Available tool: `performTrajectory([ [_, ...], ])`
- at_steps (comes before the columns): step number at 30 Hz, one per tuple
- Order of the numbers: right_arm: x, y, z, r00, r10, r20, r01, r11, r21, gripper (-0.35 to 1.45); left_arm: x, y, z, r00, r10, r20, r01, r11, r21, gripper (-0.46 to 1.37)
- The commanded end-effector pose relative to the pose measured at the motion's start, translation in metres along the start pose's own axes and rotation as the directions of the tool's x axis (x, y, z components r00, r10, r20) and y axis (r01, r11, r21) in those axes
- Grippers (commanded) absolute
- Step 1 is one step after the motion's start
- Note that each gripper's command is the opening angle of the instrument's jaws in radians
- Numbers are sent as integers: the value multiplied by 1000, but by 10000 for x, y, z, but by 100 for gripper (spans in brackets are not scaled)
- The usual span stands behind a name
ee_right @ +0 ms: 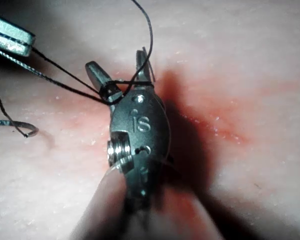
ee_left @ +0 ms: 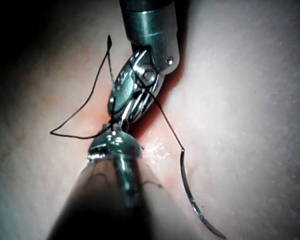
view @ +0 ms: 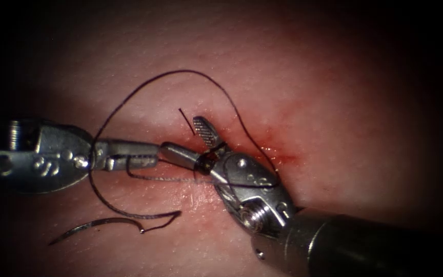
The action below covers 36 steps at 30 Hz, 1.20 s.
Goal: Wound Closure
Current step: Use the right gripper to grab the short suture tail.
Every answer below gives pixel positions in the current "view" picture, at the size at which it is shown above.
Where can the black thread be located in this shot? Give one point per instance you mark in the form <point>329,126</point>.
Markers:
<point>183,70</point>

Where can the curved steel needle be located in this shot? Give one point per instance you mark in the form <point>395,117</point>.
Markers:
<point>102,224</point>

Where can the left arm needle driver jaw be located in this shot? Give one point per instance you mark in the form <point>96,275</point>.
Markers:
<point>137,162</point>
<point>129,148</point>

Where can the tissue pad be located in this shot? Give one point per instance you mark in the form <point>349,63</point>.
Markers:
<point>214,46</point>

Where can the right arm needle driver jaw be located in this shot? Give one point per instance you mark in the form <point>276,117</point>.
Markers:
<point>178,154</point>
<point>207,131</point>

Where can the left arm needle driver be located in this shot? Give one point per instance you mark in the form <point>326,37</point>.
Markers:
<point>52,154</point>

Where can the right arm needle driver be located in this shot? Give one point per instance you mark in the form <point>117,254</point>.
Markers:
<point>252,184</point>

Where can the dark right arm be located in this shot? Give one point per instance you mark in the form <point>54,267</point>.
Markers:
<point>360,246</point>

